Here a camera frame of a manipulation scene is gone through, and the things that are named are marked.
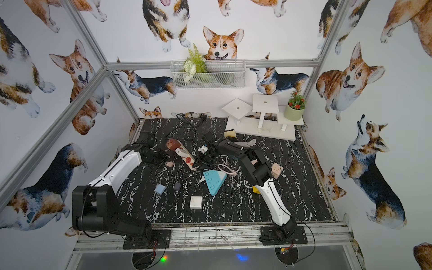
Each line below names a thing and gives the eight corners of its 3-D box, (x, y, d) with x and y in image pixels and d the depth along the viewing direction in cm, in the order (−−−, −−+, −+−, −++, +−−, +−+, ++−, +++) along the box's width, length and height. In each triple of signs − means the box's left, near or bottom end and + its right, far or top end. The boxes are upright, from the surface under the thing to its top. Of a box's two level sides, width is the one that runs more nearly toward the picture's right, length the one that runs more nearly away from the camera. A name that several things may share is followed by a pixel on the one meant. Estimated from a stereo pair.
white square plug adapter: (190, 208, 84) (189, 206, 82) (192, 198, 88) (191, 196, 85) (202, 208, 84) (201, 206, 82) (203, 198, 88) (202, 196, 85)
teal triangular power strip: (196, 185, 92) (195, 182, 89) (210, 168, 98) (209, 164, 95) (213, 196, 88) (213, 193, 85) (226, 177, 95) (226, 174, 91)
